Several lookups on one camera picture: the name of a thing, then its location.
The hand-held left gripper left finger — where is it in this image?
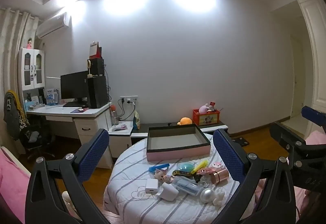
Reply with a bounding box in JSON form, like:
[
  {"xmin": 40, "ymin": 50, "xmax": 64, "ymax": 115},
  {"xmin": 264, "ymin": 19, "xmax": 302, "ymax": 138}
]
[{"xmin": 25, "ymin": 128, "xmax": 110, "ymax": 224}]

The blue highlighter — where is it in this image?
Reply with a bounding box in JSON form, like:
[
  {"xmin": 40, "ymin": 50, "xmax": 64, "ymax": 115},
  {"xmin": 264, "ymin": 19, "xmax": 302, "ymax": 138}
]
[{"xmin": 149, "ymin": 163, "xmax": 170, "ymax": 172}]

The black office chair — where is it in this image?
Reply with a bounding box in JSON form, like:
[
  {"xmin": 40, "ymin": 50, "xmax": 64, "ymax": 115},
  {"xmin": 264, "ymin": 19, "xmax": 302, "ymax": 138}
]
[{"xmin": 19, "ymin": 114, "xmax": 55, "ymax": 161}]

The dark patterned jacket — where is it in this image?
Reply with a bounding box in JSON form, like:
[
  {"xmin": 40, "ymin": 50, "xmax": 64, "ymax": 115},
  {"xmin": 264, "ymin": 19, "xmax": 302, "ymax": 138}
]
[{"xmin": 4, "ymin": 90, "xmax": 31, "ymax": 140}]

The black monitor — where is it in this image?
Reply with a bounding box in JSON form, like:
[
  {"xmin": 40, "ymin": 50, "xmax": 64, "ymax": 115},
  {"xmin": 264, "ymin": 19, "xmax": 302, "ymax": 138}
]
[{"xmin": 60, "ymin": 70, "xmax": 89, "ymax": 107}]

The black top low bench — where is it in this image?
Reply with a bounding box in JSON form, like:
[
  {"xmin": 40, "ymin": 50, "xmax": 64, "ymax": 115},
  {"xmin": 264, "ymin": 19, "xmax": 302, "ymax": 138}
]
[{"xmin": 130, "ymin": 120, "xmax": 229, "ymax": 143}]

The red toy crate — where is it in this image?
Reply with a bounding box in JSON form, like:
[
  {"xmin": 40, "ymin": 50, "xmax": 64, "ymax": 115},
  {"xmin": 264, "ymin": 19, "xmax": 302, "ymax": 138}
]
[{"xmin": 193, "ymin": 109, "xmax": 220, "ymax": 126}]

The pink cloth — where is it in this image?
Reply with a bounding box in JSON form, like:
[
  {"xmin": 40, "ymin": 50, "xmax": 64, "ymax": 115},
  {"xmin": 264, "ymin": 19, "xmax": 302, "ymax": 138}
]
[{"xmin": 304, "ymin": 130, "xmax": 326, "ymax": 145}]

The clear plastic case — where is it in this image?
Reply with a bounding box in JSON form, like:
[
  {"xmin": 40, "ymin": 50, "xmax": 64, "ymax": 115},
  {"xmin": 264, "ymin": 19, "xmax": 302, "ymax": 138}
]
[{"xmin": 171, "ymin": 175, "xmax": 204, "ymax": 197}]

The pink bed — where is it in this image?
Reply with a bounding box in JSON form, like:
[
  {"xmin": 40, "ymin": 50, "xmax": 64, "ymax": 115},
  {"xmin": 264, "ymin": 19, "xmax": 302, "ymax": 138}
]
[{"xmin": 0, "ymin": 146, "xmax": 33, "ymax": 214}]

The blue white box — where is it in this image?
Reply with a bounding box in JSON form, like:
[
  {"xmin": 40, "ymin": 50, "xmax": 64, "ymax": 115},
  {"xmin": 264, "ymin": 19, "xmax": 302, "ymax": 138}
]
[{"xmin": 46, "ymin": 88, "xmax": 59, "ymax": 105}]

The silver egg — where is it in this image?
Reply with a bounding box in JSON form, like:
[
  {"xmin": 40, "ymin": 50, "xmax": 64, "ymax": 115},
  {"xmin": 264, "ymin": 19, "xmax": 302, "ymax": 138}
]
[{"xmin": 200, "ymin": 188, "xmax": 216, "ymax": 204}]

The white air conditioner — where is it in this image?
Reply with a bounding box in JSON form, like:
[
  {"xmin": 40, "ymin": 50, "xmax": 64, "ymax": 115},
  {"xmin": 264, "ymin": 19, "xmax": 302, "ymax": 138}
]
[{"xmin": 36, "ymin": 12, "xmax": 70, "ymax": 38}]

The white nightstand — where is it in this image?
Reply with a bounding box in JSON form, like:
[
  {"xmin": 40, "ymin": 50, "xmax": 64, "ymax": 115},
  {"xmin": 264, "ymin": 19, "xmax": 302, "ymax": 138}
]
[{"xmin": 108, "ymin": 121, "xmax": 134, "ymax": 158}]

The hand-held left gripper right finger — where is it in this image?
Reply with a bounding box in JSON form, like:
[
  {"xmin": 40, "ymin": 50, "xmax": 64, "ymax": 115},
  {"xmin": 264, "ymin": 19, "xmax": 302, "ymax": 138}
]
[{"xmin": 213, "ymin": 129, "xmax": 297, "ymax": 224}]

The blue yellow snack bag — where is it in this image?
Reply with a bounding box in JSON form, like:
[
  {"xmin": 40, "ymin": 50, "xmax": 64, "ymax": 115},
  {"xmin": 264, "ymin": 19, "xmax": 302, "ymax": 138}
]
[{"xmin": 133, "ymin": 111, "xmax": 141, "ymax": 130}]

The white rounded adapter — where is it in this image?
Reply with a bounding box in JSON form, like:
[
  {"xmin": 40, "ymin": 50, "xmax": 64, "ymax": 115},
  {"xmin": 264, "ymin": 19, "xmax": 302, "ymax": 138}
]
[{"xmin": 159, "ymin": 183, "xmax": 179, "ymax": 201}]

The white desk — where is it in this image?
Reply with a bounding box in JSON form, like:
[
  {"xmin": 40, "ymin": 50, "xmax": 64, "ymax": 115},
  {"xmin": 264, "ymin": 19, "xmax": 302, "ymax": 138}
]
[{"xmin": 25, "ymin": 102, "xmax": 113, "ymax": 170}]

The yellow desk fan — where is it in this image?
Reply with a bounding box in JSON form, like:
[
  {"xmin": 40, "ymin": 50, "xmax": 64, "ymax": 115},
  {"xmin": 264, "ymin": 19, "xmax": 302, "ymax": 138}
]
[{"xmin": 87, "ymin": 59, "xmax": 98, "ymax": 79}]

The black speaker box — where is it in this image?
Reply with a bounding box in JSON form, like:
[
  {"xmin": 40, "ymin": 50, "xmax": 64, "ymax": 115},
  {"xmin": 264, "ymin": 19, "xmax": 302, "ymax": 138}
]
[{"xmin": 88, "ymin": 58, "xmax": 105, "ymax": 77}]

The yellow black toy train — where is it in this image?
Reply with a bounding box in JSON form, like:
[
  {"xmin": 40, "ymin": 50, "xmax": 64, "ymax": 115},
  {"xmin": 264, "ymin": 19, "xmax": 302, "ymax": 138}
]
[{"xmin": 172, "ymin": 169, "xmax": 196, "ymax": 177}]

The white glass door cabinet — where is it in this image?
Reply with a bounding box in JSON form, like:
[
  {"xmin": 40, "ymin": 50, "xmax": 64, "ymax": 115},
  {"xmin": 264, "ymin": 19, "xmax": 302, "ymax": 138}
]
[{"xmin": 18, "ymin": 48, "xmax": 46, "ymax": 106}]

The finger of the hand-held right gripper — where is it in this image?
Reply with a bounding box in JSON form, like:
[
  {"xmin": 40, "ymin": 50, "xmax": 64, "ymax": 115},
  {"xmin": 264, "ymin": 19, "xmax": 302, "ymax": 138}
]
[
  {"xmin": 269, "ymin": 122, "xmax": 326, "ymax": 171},
  {"xmin": 301, "ymin": 106, "xmax": 326, "ymax": 135}
]

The black speakers stack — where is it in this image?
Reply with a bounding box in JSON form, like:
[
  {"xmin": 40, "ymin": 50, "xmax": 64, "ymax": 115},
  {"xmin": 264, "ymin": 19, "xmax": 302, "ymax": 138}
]
[{"xmin": 87, "ymin": 75, "xmax": 109, "ymax": 109}]

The small doll figure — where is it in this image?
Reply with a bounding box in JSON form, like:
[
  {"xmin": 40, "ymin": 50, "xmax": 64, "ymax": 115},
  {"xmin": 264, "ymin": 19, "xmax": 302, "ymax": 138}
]
[{"xmin": 154, "ymin": 168, "xmax": 176, "ymax": 185}]

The pink storage box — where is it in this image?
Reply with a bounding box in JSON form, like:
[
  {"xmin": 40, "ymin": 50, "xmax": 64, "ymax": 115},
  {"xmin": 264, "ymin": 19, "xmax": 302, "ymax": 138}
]
[{"xmin": 146, "ymin": 124, "xmax": 211, "ymax": 162}]

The pink block cat figure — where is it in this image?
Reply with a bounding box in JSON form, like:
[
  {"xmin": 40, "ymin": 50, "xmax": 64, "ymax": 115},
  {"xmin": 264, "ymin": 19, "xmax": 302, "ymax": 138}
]
[{"xmin": 197, "ymin": 161, "xmax": 226, "ymax": 176}]

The orange cap water bottle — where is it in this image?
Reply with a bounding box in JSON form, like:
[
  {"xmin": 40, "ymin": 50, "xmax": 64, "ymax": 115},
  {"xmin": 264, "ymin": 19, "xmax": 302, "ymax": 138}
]
[{"xmin": 110, "ymin": 105, "xmax": 120, "ymax": 125}]

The white charger cube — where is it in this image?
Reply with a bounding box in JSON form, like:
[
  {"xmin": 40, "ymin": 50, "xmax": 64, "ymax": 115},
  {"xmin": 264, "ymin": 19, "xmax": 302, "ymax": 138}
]
[{"xmin": 145, "ymin": 179, "xmax": 161, "ymax": 193}]

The red desk calendar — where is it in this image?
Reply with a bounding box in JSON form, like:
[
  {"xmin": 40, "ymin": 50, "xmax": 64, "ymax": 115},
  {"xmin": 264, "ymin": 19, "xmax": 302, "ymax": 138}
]
[{"xmin": 89, "ymin": 42, "xmax": 103, "ymax": 59}]

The cream curtain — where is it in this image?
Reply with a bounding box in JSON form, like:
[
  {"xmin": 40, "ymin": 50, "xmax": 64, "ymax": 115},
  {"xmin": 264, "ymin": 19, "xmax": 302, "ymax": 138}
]
[{"xmin": 0, "ymin": 8, "xmax": 39, "ymax": 148}]

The rose gold cylinder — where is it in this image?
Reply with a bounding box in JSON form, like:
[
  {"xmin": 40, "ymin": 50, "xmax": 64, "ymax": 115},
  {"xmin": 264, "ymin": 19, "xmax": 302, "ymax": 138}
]
[{"xmin": 209, "ymin": 168, "xmax": 230, "ymax": 185}]

